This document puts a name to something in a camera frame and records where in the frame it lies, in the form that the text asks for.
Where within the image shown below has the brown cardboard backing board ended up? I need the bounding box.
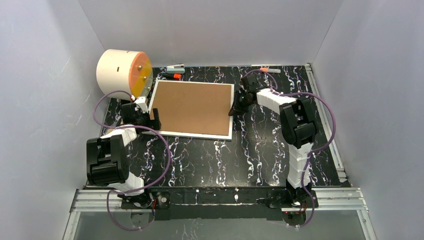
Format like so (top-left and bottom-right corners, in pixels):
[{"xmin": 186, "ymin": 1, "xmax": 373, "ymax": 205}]
[{"xmin": 147, "ymin": 81, "xmax": 233, "ymax": 137}]

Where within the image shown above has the white picture frame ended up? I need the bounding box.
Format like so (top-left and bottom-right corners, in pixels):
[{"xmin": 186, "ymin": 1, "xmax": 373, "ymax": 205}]
[{"xmin": 143, "ymin": 79, "xmax": 235, "ymax": 141}]

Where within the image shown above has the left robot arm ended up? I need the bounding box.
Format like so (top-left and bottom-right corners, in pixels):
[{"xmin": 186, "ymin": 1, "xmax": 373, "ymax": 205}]
[{"xmin": 86, "ymin": 96, "xmax": 161, "ymax": 197}]

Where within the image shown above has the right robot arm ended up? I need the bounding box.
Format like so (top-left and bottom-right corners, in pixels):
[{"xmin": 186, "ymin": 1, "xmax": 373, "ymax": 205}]
[{"xmin": 228, "ymin": 75, "xmax": 318, "ymax": 207}]

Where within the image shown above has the orange grey utility knife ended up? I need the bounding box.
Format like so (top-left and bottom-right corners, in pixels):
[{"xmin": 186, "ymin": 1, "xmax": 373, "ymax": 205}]
[{"xmin": 259, "ymin": 67, "xmax": 281, "ymax": 74}]

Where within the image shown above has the cream cylindrical drum device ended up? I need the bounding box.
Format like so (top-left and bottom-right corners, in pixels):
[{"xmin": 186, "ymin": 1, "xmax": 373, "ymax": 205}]
[{"xmin": 96, "ymin": 49, "xmax": 153, "ymax": 101}]

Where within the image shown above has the black orange marker pen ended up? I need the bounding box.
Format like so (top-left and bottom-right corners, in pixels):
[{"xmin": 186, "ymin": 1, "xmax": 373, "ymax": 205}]
[{"xmin": 162, "ymin": 73, "xmax": 182, "ymax": 79}]

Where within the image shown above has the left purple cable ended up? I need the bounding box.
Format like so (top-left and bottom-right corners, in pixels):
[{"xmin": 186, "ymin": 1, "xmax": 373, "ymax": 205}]
[{"xmin": 92, "ymin": 90, "xmax": 172, "ymax": 231}]

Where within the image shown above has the purple cable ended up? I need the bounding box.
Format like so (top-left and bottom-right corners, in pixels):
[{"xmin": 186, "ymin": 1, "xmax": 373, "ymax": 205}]
[
  {"xmin": 241, "ymin": 69, "xmax": 337, "ymax": 229},
  {"xmin": 92, "ymin": 90, "xmax": 172, "ymax": 231}
]

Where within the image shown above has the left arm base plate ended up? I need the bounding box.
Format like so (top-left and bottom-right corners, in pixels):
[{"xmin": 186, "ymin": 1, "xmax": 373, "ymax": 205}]
[{"xmin": 120, "ymin": 191, "xmax": 171, "ymax": 210}]

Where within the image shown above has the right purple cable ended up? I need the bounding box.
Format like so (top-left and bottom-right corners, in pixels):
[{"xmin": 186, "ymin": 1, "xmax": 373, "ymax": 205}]
[{"xmin": 241, "ymin": 69, "xmax": 337, "ymax": 229}]

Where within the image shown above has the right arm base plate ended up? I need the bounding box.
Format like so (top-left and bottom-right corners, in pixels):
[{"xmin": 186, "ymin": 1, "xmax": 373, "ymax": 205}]
[{"xmin": 256, "ymin": 188, "xmax": 319, "ymax": 209}]

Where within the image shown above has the aluminium rail front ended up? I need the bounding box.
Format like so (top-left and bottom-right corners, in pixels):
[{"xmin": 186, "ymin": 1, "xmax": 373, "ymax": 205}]
[{"xmin": 70, "ymin": 187, "xmax": 369, "ymax": 212}]

